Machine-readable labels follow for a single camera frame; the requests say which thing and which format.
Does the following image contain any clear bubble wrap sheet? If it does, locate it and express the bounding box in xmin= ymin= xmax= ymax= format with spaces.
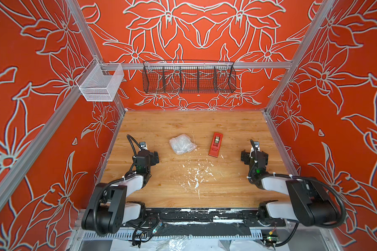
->
xmin=169 ymin=134 xmax=198 ymax=155

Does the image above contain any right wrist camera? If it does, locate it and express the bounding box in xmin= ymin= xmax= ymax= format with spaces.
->
xmin=253 ymin=141 xmax=260 ymax=152

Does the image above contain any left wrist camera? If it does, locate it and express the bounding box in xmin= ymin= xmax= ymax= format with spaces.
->
xmin=139 ymin=142 xmax=148 ymax=150

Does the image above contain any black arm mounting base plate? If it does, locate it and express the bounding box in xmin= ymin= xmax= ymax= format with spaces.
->
xmin=130 ymin=208 xmax=287 ymax=228

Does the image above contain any red tape dispenser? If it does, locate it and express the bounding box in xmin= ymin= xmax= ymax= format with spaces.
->
xmin=208 ymin=132 xmax=223 ymax=158

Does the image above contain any clear plastic hanging bin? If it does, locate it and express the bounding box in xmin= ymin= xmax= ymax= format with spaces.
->
xmin=76 ymin=61 xmax=125 ymax=102

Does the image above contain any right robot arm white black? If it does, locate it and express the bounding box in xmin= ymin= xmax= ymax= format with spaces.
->
xmin=241 ymin=140 xmax=347 ymax=229

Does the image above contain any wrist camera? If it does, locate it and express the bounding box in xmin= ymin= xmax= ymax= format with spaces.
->
xmin=253 ymin=141 xmax=260 ymax=152
xmin=139 ymin=142 xmax=148 ymax=150

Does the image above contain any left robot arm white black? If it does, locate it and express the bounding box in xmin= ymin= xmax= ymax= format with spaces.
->
xmin=81 ymin=134 xmax=160 ymax=236

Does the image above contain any black wire mesh basket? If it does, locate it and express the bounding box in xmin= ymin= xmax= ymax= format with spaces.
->
xmin=142 ymin=60 xmax=237 ymax=94

